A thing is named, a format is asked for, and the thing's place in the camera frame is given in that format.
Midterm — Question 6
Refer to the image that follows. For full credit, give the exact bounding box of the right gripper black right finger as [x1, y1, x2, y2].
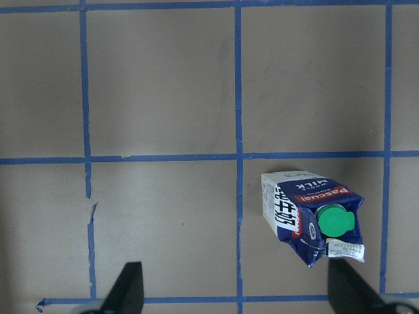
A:
[327, 258, 419, 314]

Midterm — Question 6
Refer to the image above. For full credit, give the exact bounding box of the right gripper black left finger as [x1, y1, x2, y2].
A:
[100, 262, 145, 314]

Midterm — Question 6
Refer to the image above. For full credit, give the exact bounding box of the blue white milk carton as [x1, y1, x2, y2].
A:
[261, 171, 365, 267]

